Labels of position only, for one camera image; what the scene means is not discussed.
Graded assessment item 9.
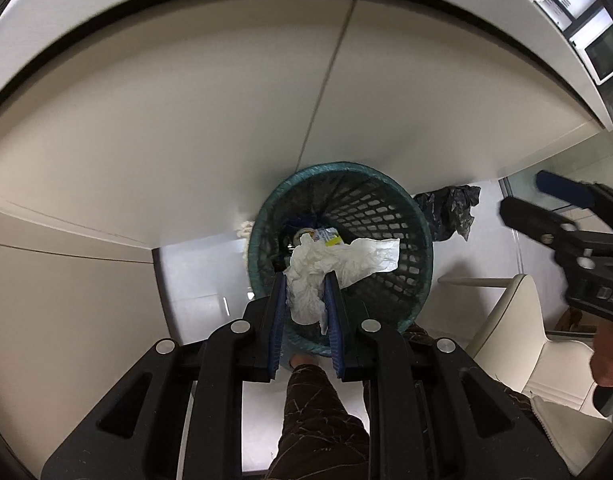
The person's right hand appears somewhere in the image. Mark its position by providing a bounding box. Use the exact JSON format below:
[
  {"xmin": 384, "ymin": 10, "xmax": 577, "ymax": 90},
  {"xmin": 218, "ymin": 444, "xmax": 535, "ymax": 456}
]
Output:
[{"xmin": 590, "ymin": 320, "xmax": 613, "ymax": 391}]

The white crumpled material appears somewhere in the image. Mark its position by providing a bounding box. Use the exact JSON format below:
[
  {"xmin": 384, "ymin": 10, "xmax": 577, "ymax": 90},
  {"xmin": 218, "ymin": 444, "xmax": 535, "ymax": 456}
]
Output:
[{"xmin": 235, "ymin": 219, "xmax": 258, "ymax": 263}]

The beige chair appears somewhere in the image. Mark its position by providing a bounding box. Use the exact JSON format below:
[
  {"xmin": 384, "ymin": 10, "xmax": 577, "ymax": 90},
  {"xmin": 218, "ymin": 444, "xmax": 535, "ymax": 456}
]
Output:
[{"xmin": 439, "ymin": 274, "xmax": 599, "ymax": 408}]

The green plastic waste basket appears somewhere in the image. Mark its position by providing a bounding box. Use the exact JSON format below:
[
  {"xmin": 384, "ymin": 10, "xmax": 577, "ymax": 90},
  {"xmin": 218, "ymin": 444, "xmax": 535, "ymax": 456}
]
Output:
[{"xmin": 247, "ymin": 161, "xmax": 434, "ymax": 358}]

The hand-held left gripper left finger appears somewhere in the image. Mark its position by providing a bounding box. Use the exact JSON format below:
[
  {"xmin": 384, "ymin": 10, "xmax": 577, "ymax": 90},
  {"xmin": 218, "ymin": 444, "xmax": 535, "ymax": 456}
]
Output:
[{"xmin": 40, "ymin": 272, "xmax": 288, "ymax": 480}]

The black white toaster oven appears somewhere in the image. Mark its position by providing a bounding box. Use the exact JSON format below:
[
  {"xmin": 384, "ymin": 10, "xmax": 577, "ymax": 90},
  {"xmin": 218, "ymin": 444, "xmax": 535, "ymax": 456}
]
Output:
[{"xmin": 536, "ymin": 0, "xmax": 613, "ymax": 86}]

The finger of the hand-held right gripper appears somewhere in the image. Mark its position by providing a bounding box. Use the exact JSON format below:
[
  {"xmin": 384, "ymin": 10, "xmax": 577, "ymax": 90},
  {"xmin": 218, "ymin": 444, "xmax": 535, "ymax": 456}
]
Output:
[
  {"xmin": 500, "ymin": 197, "xmax": 582, "ymax": 251},
  {"xmin": 535, "ymin": 170, "xmax": 613, "ymax": 211}
]

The person's white zip jacket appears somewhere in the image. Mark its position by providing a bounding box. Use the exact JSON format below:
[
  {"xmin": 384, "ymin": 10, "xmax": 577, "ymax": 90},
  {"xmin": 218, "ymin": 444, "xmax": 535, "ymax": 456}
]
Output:
[{"xmin": 529, "ymin": 394, "xmax": 613, "ymax": 463}]

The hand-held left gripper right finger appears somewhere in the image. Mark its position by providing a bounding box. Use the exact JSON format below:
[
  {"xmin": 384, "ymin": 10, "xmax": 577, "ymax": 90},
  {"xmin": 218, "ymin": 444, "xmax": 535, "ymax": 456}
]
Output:
[{"xmin": 322, "ymin": 270, "xmax": 572, "ymax": 480}]

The black plastic bag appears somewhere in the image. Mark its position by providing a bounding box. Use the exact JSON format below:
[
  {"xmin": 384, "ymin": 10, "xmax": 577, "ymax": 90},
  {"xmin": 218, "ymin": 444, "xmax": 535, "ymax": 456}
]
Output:
[{"xmin": 413, "ymin": 185, "xmax": 482, "ymax": 242}]

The white tissue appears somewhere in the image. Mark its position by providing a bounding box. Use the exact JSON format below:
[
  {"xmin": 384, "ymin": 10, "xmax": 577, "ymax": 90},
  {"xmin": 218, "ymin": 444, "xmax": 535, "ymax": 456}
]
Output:
[{"xmin": 284, "ymin": 237, "xmax": 402, "ymax": 336}]

